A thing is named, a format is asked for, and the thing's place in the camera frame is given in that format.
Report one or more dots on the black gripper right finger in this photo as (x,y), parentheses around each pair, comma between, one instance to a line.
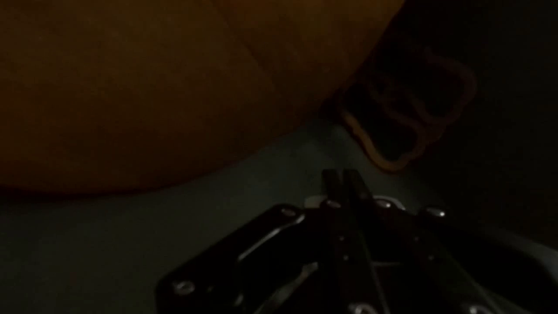
(358,198)

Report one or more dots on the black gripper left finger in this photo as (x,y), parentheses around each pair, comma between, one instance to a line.
(334,198)

